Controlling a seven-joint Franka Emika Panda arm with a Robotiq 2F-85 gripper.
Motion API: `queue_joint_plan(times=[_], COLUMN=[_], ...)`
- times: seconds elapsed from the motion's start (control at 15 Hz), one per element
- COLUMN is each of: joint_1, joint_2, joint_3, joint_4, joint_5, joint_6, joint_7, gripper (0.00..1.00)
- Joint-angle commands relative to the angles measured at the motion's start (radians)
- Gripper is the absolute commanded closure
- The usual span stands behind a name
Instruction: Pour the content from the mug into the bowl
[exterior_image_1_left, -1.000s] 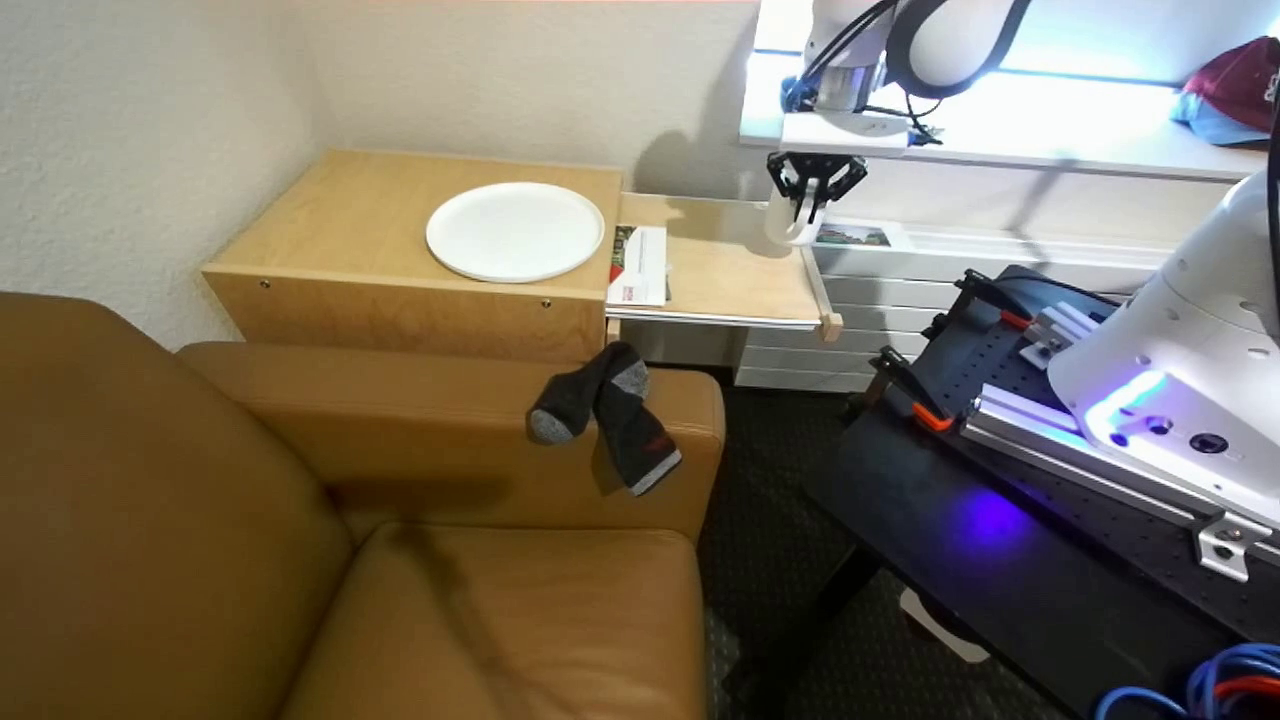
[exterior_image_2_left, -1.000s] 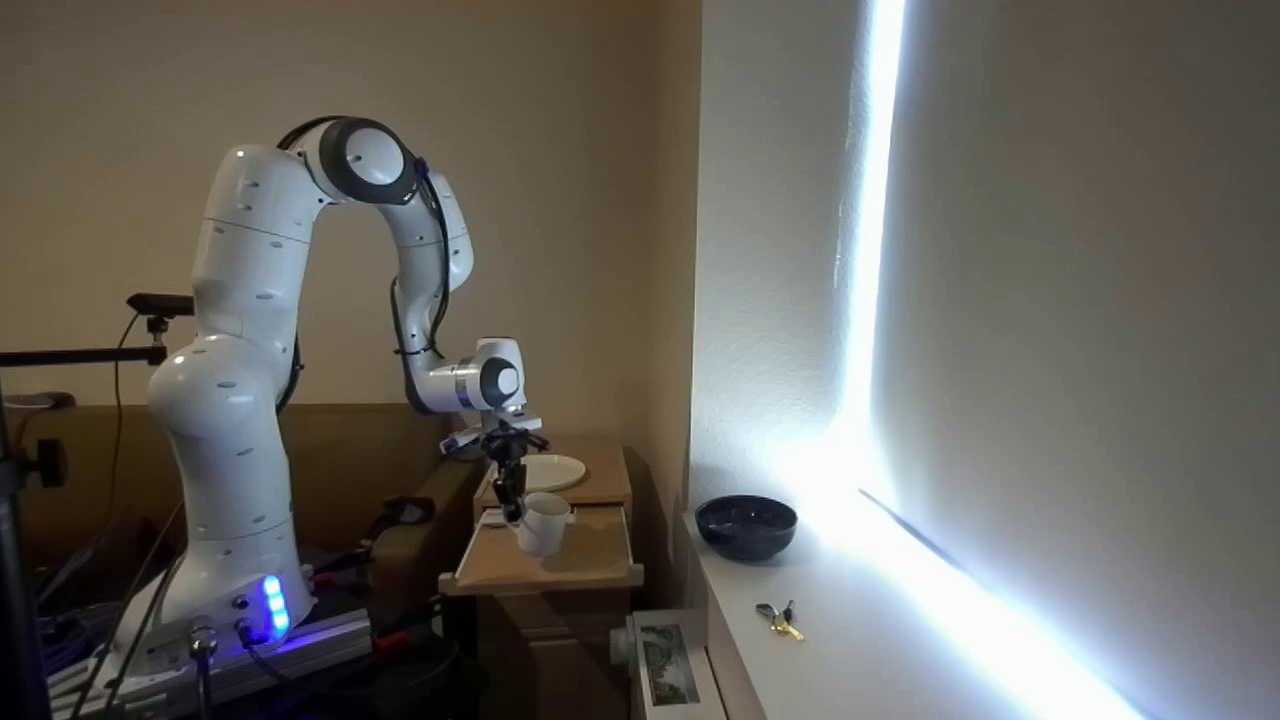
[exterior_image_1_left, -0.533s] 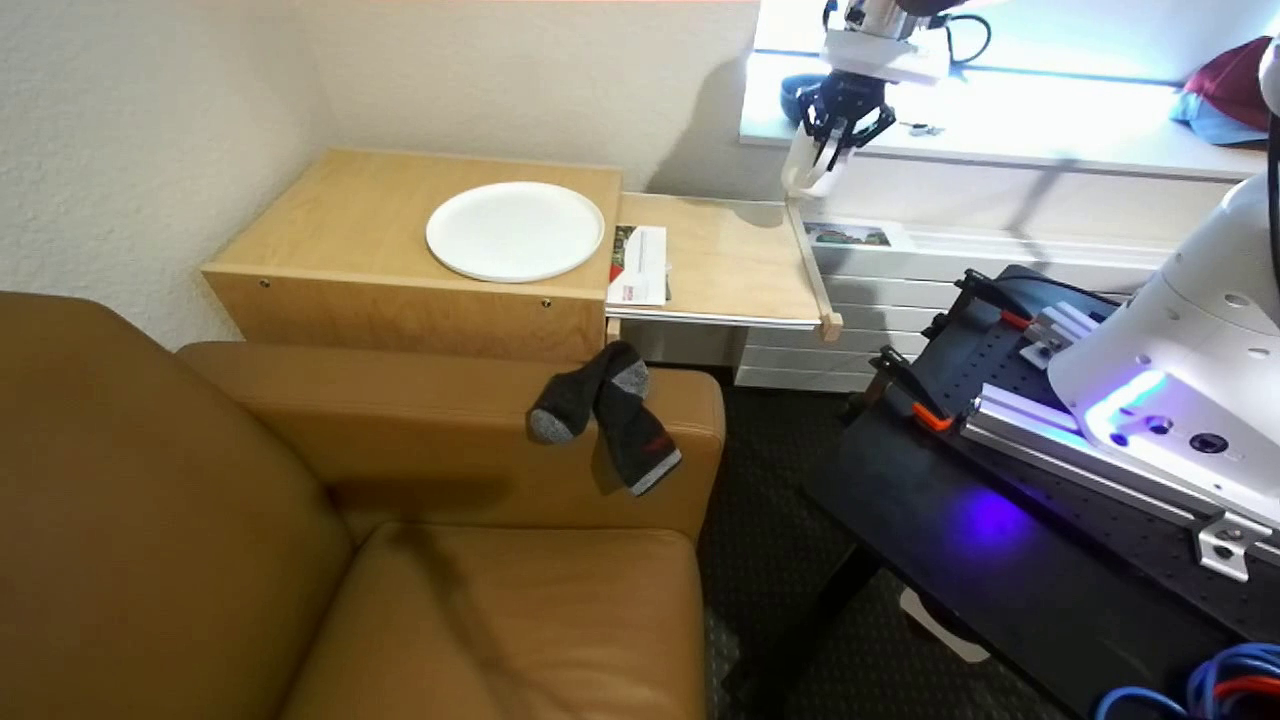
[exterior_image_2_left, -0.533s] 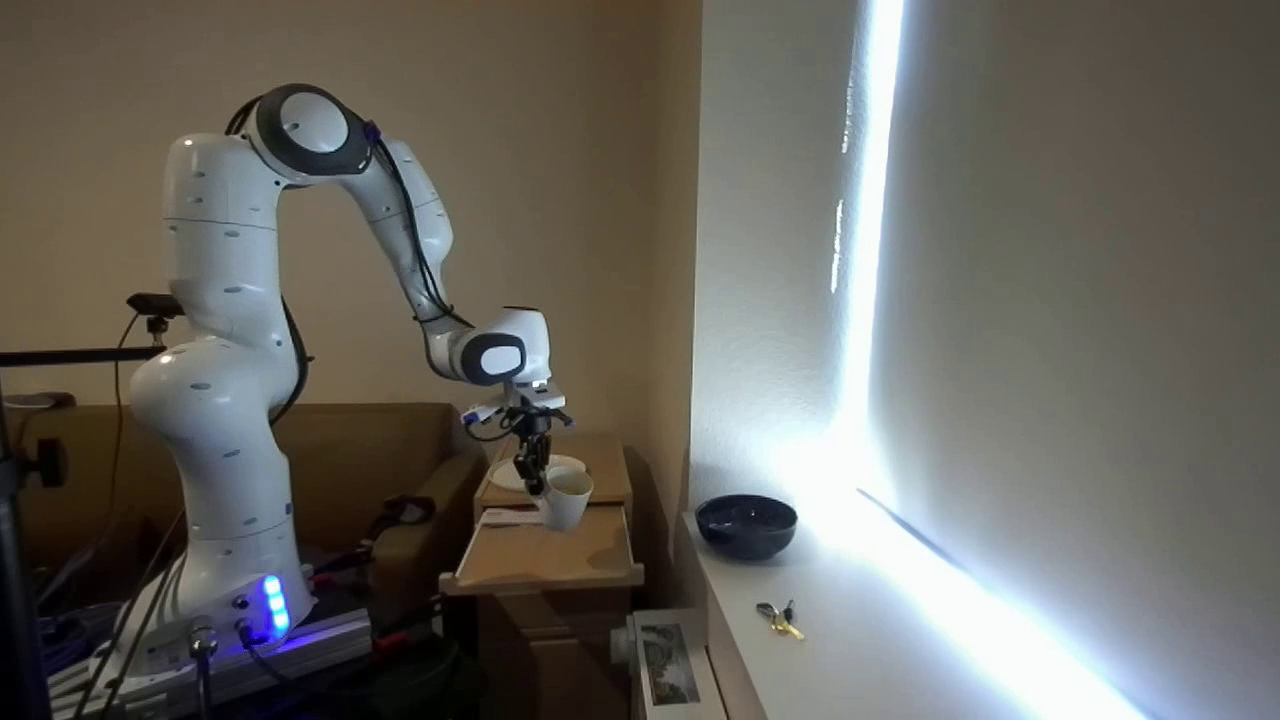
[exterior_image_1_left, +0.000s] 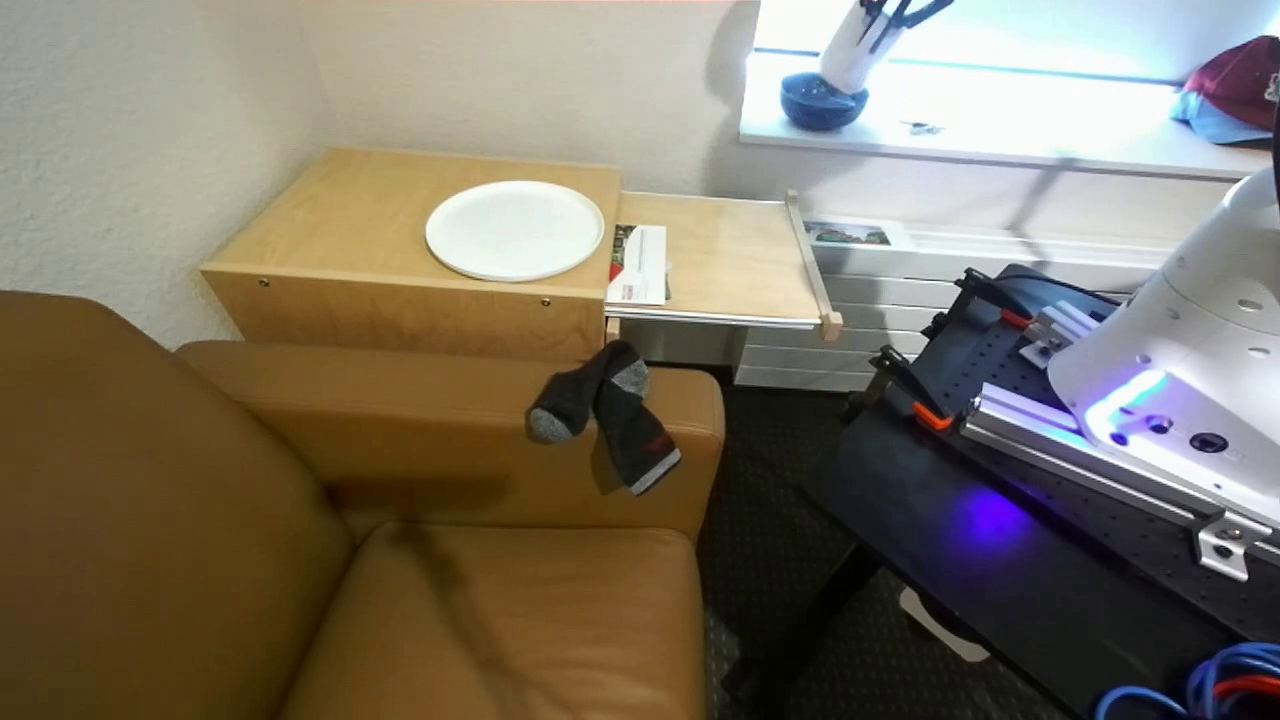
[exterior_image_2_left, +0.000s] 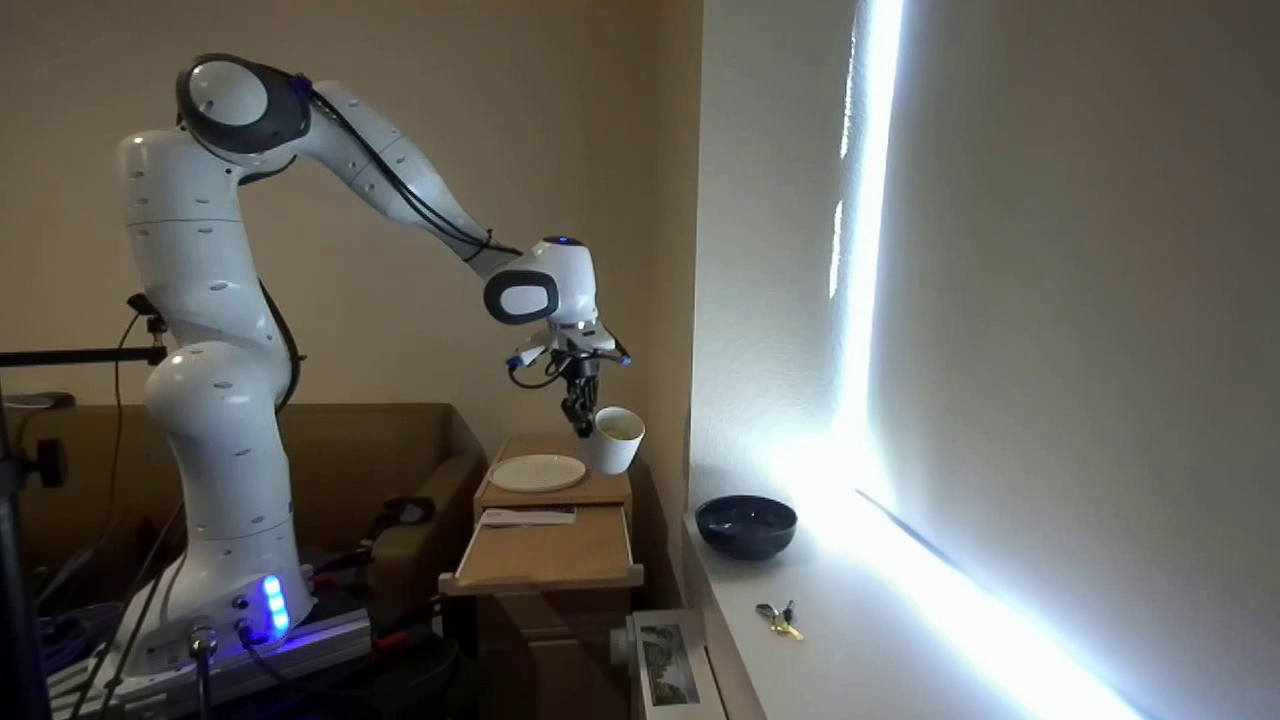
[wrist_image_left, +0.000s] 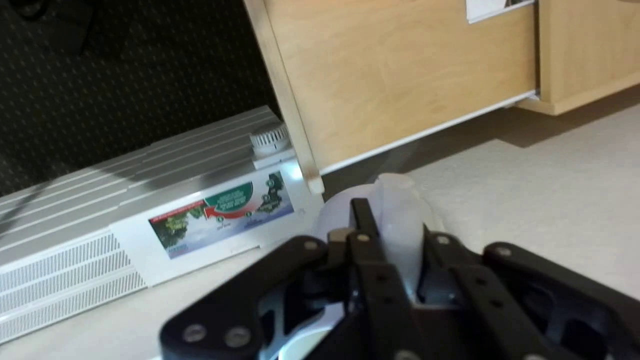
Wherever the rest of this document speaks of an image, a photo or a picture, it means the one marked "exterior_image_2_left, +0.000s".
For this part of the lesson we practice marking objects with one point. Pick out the dark blue bowl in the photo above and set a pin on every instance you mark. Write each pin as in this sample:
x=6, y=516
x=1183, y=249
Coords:
x=745, y=526

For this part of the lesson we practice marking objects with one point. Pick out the white ceramic mug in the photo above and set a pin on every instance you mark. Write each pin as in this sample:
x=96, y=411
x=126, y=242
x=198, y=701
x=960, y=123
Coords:
x=616, y=447

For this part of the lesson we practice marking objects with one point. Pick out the wooden pull-out tray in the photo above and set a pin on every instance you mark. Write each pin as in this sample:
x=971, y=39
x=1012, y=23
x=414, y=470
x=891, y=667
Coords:
x=546, y=557

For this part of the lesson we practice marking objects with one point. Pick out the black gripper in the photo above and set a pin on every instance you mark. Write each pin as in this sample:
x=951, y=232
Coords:
x=582, y=364

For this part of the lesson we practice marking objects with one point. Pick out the black camera stand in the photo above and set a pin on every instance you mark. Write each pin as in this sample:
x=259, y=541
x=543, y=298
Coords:
x=81, y=352

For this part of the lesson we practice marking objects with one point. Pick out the white round plate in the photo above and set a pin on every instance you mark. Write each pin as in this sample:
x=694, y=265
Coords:
x=536, y=473

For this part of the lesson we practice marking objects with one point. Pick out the aluminium mounting rail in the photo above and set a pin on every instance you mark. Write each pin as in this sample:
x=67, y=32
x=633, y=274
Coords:
x=320, y=642

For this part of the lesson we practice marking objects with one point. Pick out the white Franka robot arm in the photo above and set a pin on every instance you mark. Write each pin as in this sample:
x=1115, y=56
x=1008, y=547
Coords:
x=214, y=402

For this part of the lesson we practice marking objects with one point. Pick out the brown leather armchair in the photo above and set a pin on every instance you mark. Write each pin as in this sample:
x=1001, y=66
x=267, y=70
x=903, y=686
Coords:
x=346, y=452

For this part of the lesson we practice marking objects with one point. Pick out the small bunch of keys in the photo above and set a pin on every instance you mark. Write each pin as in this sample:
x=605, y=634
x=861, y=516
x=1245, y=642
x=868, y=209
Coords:
x=782, y=621

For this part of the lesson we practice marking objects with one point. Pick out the light wooden side table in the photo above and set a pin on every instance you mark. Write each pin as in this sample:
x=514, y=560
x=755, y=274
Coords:
x=610, y=494

